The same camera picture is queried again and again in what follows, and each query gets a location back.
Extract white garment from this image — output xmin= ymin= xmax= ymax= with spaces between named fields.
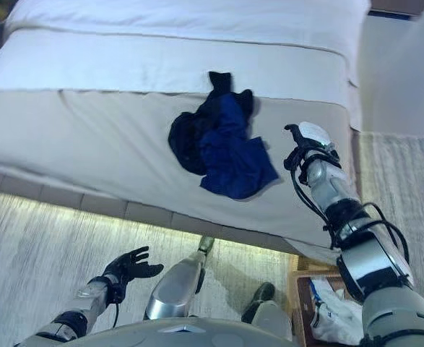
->
xmin=307 ymin=277 xmax=365 ymax=343

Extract white duvet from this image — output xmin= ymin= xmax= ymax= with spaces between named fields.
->
xmin=0 ymin=0 xmax=373 ymax=131

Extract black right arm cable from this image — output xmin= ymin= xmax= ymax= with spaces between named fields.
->
xmin=283 ymin=144 xmax=412 ymax=281

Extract grey woven rug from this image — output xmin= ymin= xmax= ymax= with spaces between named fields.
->
xmin=0 ymin=132 xmax=424 ymax=347

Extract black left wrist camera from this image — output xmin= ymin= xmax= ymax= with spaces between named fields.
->
xmin=108 ymin=284 xmax=125 ymax=305

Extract beige bed cover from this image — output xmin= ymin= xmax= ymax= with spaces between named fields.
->
xmin=0 ymin=88 xmax=360 ymax=267

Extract silver left robot leg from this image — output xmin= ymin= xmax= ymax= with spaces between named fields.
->
xmin=142 ymin=236 xmax=216 ymax=322

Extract dark wooden furniture piece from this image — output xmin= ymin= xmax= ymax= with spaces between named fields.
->
xmin=368 ymin=0 xmax=424 ymax=16

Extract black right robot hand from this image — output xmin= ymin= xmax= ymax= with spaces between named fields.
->
xmin=284 ymin=121 xmax=337 ymax=155

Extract black garment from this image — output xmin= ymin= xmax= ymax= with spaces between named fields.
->
xmin=167 ymin=71 xmax=255 ymax=177

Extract brown wicker basket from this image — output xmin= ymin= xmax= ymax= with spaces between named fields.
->
xmin=287 ymin=252 xmax=365 ymax=347

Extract grey robot torso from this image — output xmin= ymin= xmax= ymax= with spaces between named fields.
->
xmin=16 ymin=313 xmax=363 ymax=347

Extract blue garment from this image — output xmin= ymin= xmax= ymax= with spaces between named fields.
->
xmin=199 ymin=93 xmax=280 ymax=202

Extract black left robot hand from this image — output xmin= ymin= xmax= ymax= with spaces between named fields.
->
xmin=101 ymin=247 xmax=165 ymax=288

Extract tan padded bed base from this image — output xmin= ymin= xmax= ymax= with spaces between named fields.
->
xmin=0 ymin=162 xmax=299 ymax=256

